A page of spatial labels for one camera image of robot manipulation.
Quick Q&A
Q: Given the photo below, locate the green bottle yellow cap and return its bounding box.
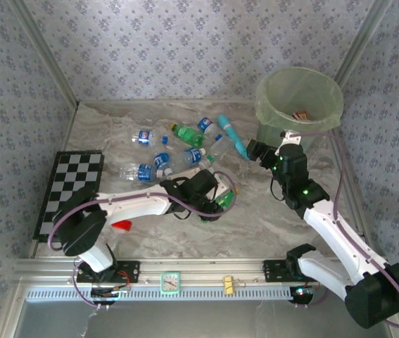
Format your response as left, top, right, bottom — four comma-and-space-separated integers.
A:
169, 123, 207, 148
201, 189, 238, 223

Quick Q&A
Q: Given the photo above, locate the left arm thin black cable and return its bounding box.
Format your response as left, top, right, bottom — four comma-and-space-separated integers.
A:
172, 207, 193, 221

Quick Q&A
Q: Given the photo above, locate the clear bottle green cap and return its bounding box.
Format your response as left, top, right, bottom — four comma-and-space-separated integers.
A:
198, 154, 217, 172

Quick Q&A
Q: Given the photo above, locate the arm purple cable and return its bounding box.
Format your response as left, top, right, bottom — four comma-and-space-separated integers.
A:
286, 130, 399, 330
48, 170, 238, 311

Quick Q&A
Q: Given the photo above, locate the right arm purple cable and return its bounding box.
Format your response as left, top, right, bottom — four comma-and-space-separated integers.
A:
286, 130, 399, 330

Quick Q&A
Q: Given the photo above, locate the small circuit board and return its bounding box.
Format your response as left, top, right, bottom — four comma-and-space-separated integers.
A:
290, 285, 315, 303
90, 287, 121, 300

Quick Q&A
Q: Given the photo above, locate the turquoise marker pen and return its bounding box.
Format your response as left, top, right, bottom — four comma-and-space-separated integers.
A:
217, 114, 251, 162

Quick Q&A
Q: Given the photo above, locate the aluminium frame post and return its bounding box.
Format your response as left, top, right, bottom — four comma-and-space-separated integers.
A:
334, 0, 393, 85
8, 0, 80, 108

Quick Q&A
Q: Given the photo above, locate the black grey chessboard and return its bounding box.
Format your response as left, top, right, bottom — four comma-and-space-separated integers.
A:
32, 150, 104, 244

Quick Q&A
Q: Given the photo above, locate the grey slotted cable duct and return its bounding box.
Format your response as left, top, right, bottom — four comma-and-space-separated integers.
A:
25, 285, 293, 302

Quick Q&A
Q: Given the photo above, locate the small teal clock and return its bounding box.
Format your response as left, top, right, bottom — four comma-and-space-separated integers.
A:
159, 271, 182, 294

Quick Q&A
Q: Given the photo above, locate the green translucent bin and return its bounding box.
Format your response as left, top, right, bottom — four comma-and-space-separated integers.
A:
254, 66, 345, 156

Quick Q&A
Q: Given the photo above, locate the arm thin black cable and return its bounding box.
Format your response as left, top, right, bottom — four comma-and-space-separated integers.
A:
172, 207, 193, 221
269, 174, 286, 202

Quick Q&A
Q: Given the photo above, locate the clear square white-label bottle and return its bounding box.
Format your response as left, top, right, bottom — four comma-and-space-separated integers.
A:
165, 167, 207, 182

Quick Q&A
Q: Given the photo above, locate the small red block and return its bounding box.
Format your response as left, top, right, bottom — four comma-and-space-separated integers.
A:
111, 220, 132, 233

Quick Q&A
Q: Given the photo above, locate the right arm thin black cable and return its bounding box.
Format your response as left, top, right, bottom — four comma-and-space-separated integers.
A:
269, 174, 286, 202

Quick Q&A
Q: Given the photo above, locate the yellow binder clip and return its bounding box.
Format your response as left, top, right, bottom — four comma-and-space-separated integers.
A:
222, 276, 237, 294

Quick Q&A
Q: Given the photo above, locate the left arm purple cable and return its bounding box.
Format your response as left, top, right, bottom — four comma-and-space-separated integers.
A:
48, 170, 238, 311

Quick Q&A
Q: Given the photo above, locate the aluminium frame rail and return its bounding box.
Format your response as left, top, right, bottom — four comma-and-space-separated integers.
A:
14, 258, 351, 287

